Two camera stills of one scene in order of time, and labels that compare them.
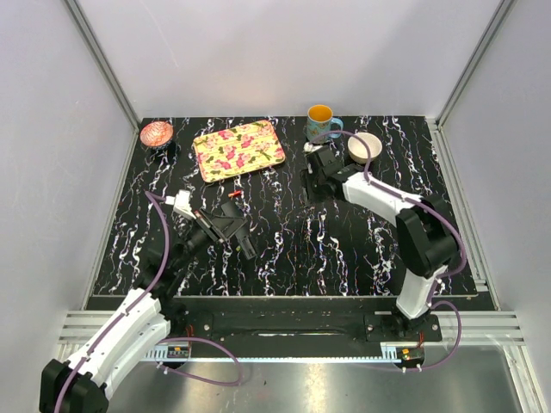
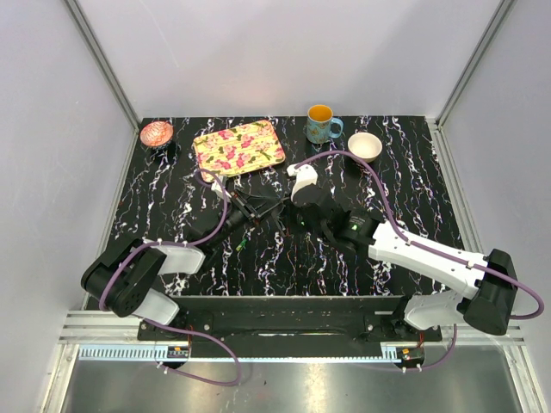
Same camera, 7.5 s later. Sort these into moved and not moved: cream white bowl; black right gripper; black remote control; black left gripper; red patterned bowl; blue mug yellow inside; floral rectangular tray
Moved: black left gripper; black right gripper; black remote control
Not moved: floral rectangular tray; red patterned bowl; cream white bowl; blue mug yellow inside
